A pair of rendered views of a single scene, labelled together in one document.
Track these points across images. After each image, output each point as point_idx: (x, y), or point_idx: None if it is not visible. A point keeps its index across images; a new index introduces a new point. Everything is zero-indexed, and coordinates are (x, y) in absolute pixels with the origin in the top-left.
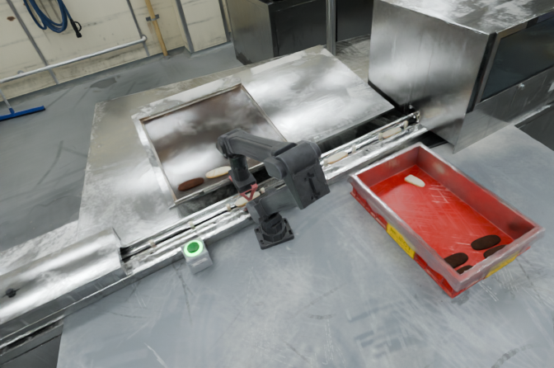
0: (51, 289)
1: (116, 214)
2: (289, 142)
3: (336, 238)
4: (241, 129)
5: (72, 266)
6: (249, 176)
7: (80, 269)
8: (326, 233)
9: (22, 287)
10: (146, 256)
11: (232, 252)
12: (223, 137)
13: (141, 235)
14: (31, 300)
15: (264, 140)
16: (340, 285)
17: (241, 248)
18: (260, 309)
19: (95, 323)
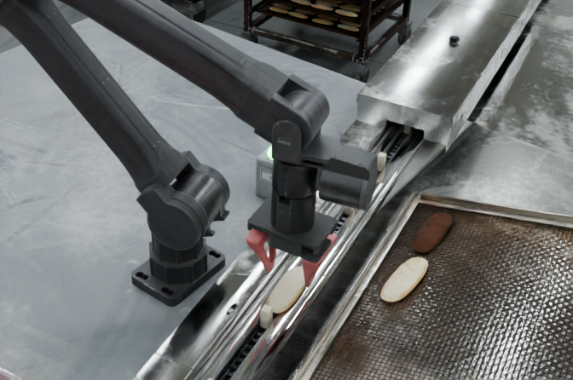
0: (412, 56)
1: (535, 192)
2: None
3: (33, 315)
4: (273, 95)
5: (426, 75)
6: (271, 224)
7: (409, 76)
8: (60, 314)
9: (450, 48)
10: (363, 143)
11: (240, 220)
12: (298, 76)
13: (434, 183)
14: (416, 45)
15: None
16: (2, 245)
17: (227, 229)
18: (127, 179)
19: (346, 101)
